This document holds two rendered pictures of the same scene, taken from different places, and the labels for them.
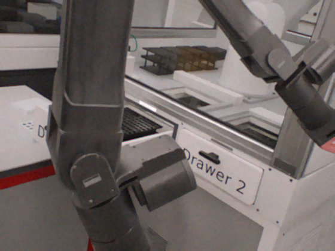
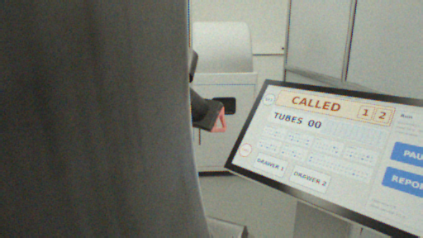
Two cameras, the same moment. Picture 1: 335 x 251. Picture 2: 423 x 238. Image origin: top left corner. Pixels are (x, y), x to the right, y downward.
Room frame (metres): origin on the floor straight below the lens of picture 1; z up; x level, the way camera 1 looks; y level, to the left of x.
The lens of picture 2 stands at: (0.31, 0.09, 1.34)
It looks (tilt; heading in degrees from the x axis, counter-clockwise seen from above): 17 degrees down; 320
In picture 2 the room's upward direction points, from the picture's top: straight up
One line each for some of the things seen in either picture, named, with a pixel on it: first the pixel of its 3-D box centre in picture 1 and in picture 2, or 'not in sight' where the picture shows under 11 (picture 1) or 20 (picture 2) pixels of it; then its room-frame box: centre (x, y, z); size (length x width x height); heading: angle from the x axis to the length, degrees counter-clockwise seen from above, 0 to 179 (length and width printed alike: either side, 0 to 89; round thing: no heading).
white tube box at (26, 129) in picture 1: (41, 129); not in sight; (1.31, 0.41, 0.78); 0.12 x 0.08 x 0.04; 145
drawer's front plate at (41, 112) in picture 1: (64, 140); not in sight; (1.08, 0.27, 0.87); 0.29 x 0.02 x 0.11; 51
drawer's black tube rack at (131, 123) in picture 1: (118, 129); not in sight; (1.23, 0.14, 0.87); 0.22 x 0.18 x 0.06; 141
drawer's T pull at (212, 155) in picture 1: (211, 156); not in sight; (1.09, -0.15, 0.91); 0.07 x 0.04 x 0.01; 51
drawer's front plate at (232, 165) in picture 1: (215, 164); not in sight; (1.12, -0.17, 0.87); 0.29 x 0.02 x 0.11; 51
